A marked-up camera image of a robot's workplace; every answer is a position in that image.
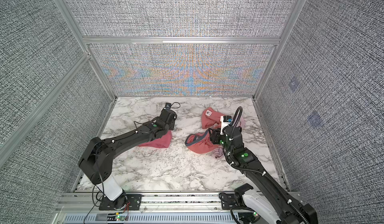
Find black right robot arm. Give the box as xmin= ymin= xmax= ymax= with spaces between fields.
xmin=209 ymin=126 xmax=319 ymax=224

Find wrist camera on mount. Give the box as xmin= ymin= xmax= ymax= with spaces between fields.
xmin=164 ymin=102 xmax=181 ymax=109
xmin=220 ymin=115 xmax=232 ymax=135

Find aluminium enclosure frame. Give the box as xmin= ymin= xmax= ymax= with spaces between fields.
xmin=1 ymin=0 xmax=297 ymax=194

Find light pink ribbed cloth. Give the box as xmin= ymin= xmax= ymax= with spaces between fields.
xmin=212 ymin=148 xmax=224 ymax=159

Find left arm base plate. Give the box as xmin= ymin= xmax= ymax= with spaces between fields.
xmin=99 ymin=193 xmax=143 ymax=211

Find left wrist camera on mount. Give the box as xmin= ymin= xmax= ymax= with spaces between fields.
xmin=164 ymin=102 xmax=181 ymax=109

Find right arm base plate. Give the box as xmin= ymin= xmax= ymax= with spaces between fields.
xmin=219 ymin=192 xmax=241 ymax=210

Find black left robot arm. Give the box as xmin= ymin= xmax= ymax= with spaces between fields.
xmin=78 ymin=107 xmax=177 ymax=211

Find black corrugated cable conduit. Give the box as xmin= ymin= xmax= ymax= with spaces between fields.
xmin=224 ymin=106 xmax=311 ymax=224

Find rose shirt with grey collar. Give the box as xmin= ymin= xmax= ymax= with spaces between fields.
xmin=185 ymin=107 xmax=245 ymax=154

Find dark pink shirt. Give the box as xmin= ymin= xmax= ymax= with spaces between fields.
xmin=139 ymin=130 xmax=173 ymax=149

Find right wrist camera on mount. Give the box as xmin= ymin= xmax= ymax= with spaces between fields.
xmin=220 ymin=115 xmax=232 ymax=135

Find aluminium front rail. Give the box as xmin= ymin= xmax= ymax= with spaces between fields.
xmin=52 ymin=190 xmax=304 ymax=224

